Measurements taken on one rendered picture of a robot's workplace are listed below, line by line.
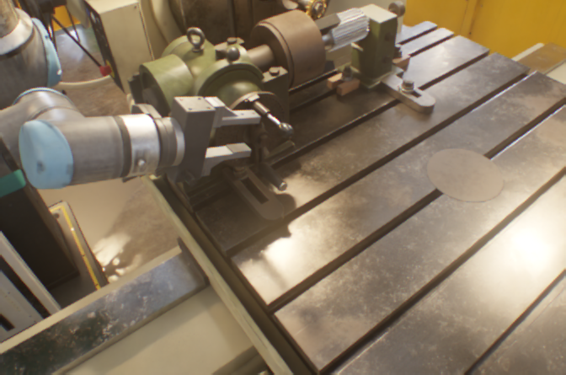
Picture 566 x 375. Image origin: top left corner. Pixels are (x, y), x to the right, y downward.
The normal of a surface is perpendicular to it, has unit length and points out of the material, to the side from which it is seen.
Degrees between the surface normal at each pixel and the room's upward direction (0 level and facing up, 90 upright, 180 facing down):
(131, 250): 0
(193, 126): 90
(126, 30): 90
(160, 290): 0
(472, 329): 0
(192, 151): 90
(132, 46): 90
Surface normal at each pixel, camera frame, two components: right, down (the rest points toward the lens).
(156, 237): -0.03, -0.72
